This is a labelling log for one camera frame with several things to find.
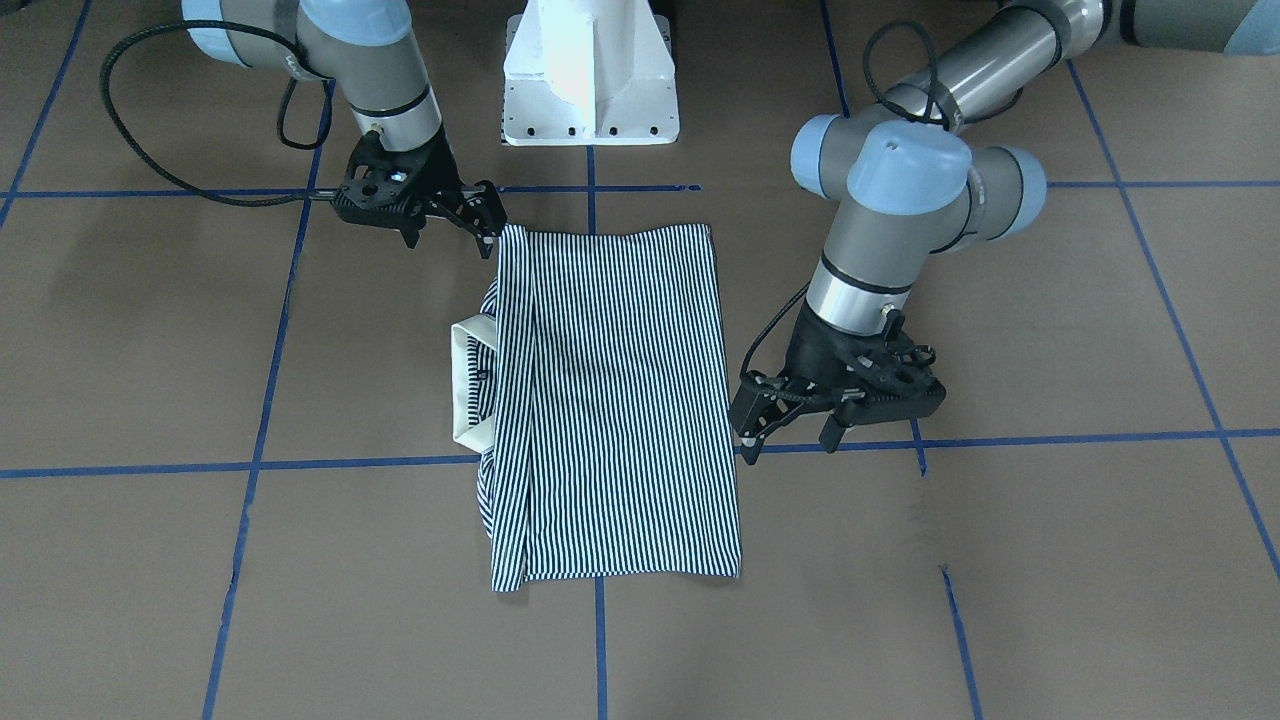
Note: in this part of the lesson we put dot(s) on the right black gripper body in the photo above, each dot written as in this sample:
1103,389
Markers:
432,167

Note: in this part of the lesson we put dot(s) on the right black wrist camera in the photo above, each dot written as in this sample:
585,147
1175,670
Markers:
377,189

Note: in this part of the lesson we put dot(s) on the blue white striped polo shirt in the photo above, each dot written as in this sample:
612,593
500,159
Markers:
593,385

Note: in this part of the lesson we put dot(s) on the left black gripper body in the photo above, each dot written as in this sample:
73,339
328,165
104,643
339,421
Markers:
810,352

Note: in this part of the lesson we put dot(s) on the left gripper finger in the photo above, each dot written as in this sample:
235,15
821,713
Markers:
841,419
765,404

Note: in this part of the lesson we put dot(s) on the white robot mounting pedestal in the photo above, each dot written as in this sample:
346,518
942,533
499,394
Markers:
599,73

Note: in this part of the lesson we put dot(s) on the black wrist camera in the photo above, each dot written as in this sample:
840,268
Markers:
377,189
891,376

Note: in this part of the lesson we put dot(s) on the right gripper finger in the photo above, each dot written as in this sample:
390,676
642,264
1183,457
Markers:
410,230
476,209

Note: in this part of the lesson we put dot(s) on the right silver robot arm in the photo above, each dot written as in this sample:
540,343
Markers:
366,47

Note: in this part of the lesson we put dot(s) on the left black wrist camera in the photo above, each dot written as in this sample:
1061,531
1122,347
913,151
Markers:
891,376

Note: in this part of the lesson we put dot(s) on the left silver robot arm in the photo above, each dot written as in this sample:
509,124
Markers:
908,187

